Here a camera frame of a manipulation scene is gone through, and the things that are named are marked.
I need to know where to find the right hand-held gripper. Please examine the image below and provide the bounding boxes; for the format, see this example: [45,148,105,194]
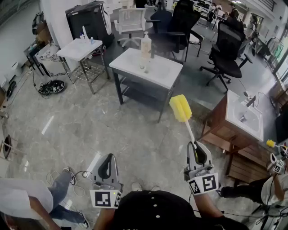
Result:
[184,140,219,196]

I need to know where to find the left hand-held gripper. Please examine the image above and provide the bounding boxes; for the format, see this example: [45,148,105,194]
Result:
[87,153,124,209]

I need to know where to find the person's right forearm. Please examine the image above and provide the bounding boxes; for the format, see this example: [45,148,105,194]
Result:
[195,193,225,218]

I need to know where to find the person's left forearm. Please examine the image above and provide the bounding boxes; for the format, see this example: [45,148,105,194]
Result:
[93,208,117,230]

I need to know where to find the person's black shirt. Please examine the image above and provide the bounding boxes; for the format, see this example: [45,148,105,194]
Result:
[110,190,250,230]

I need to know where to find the black metal sink stand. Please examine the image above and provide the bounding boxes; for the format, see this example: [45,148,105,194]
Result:
[112,67,180,124]

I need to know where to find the chrome metal sink stand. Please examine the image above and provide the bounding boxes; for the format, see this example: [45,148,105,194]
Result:
[58,53,111,95]

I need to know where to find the soap bottle with orange label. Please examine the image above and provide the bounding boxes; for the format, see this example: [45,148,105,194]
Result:
[140,31,152,65]

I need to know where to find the marbled white box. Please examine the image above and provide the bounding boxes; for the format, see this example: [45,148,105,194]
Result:
[36,44,68,77]

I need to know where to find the clothes rack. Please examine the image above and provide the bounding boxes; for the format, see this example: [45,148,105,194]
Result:
[262,37,285,68]

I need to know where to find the black side table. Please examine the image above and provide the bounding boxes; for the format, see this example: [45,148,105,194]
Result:
[23,44,52,78]

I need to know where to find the dark blue office chair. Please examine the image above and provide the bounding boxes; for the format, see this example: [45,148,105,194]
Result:
[146,10,174,34]

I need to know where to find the black equipment case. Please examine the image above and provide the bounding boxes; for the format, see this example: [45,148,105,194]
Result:
[65,1,114,48]

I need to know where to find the white mesh office chair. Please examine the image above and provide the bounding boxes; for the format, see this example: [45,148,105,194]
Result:
[113,8,147,48]

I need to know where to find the white floor cable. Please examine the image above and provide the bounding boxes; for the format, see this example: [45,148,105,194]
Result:
[46,170,86,203]

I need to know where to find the black round cable tray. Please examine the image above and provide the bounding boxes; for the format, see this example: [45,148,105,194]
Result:
[38,80,66,97]

